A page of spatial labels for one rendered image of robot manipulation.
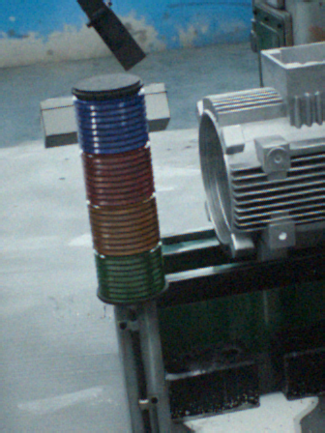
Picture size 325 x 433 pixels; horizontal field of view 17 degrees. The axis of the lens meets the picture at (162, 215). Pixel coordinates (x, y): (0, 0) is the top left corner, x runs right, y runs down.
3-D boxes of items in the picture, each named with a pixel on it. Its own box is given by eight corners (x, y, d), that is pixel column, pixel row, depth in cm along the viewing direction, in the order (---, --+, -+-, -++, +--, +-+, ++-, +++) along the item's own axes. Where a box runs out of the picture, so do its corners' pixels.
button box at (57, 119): (165, 130, 148) (159, 94, 149) (172, 118, 141) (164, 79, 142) (44, 149, 146) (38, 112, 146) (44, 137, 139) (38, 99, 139)
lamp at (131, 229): (154, 225, 95) (149, 178, 93) (167, 249, 89) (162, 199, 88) (88, 236, 94) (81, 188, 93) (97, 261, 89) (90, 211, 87)
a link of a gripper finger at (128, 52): (110, 7, 121) (111, 8, 120) (145, 55, 124) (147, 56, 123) (89, 23, 121) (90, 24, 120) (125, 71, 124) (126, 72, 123)
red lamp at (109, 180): (149, 178, 93) (143, 129, 92) (162, 199, 88) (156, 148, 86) (81, 188, 93) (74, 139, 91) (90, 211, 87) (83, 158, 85)
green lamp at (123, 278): (160, 271, 97) (154, 225, 95) (172, 298, 91) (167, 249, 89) (94, 282, 96) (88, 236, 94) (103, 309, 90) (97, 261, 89)
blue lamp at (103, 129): (143, 129, 92) (137, 78, 90) (156, 148, 86) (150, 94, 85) (74, 139, 91) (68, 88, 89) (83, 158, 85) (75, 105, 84)
